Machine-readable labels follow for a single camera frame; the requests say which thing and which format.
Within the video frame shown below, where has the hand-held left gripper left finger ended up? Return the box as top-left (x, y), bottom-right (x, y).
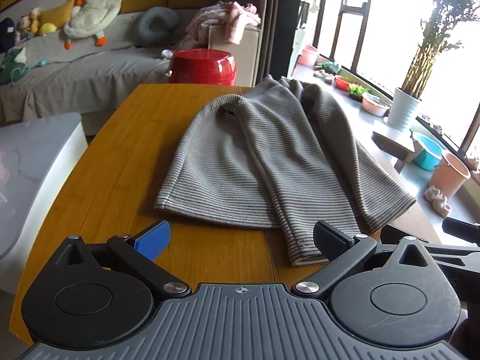
top-left (55, 220), bottom-right (192, 301)

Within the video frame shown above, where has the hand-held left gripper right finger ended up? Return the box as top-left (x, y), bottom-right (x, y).
top-left (292, 220), bottom-right (437, 301)

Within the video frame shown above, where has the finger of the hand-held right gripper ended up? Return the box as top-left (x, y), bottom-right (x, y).
top-left (380, 224), bottom-right (480, 269)
top-left (442, 217), bottom-right (480, 244)

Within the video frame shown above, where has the grey striped knit garment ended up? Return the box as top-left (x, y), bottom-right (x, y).
top-left (154, 75), bottom-right (418, 268)

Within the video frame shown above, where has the pink bucket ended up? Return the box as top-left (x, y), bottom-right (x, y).
top-left (428, 149), bottom-right (471, 199)

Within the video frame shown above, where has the teal basin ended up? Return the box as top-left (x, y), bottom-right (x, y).
top-left (412, 131), bottom-right (445, 171)

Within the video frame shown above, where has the dark wooden stool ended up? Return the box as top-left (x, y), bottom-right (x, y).
top-left (370, 125), bottom-right (417, 175)

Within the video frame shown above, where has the white plant pot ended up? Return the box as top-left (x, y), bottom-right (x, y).
top-left (386, 87), bottom-right (422, 133)

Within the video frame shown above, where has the pink bowl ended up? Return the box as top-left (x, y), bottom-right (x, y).
top-left (361, 92), bottom-right (391, 118)

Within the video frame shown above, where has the grey marble side table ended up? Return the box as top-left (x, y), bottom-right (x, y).
top-left (0, 112), bottom-right (89, 259)

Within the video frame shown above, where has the green plant tray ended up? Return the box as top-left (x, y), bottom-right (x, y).
top-left (349, 83), bottom-right (370, 103)

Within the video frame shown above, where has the tall green palm plant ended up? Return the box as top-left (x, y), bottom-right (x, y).
top-left (401, 0), bottom-right (480, 100)

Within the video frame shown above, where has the grey covered sofa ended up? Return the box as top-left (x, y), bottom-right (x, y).
top-left (0, 0), bottom-right (226, 136)

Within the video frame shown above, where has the red round stool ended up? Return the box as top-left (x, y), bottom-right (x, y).
top-left (167, 49), bottom-right (238, 86)

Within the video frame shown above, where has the pink basin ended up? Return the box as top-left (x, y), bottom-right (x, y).
top-left (296, 44), bottom-right (319, 67)

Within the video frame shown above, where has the white stick mop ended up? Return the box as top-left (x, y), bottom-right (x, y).
top-left (292, 0), bottom-right (323, 77)

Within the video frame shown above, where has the beige storage box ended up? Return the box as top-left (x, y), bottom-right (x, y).
top-left (202, 22), bottom-right (263, 87)

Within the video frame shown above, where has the brown curtain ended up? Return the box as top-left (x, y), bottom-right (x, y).
top-left (259, 0), bottom-right (304, 83)

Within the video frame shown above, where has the teal crumpled cloth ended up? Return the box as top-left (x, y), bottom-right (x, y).
top-left (0, 47), bottom-right (31, 86)

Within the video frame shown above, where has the white goose plush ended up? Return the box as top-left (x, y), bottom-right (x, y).
top-left (63, 0), bottom-right (124, 50)

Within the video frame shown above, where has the pink blanket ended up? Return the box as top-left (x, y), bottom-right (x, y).
top-left (182, 1), bottom-right (262, 46)

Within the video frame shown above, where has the yellow pillow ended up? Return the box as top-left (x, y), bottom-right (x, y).
top-left (39, 0), bottom-right (81, 31)

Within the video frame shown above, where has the pink plush toy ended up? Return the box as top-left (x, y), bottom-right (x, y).
top-left (15, 15), bottom-right (31, 42)

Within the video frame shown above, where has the yellow bear plush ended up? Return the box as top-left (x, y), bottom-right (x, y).
top-left (28, 7), bottom-right (41, 34)

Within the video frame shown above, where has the dark blue bag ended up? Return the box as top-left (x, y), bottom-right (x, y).
top-left (0, 17), bottom-right (16, 55)

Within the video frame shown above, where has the grey ring cushion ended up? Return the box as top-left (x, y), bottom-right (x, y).
top-left (136, 7), bottom-right (181, 47)

